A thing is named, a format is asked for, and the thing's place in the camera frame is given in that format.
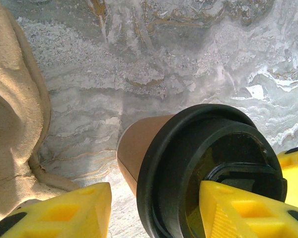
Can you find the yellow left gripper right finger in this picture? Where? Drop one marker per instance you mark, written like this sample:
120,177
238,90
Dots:
250,218

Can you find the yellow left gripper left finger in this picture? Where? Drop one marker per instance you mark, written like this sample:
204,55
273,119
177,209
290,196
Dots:
84,210

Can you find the brown paper coffee cup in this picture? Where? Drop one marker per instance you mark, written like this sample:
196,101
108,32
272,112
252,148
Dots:
134,153

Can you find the black plastic cup lid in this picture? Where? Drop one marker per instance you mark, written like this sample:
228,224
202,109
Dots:
169,161

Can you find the pulp cardboard cup carrier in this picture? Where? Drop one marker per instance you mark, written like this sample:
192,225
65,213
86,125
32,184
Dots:
12,111

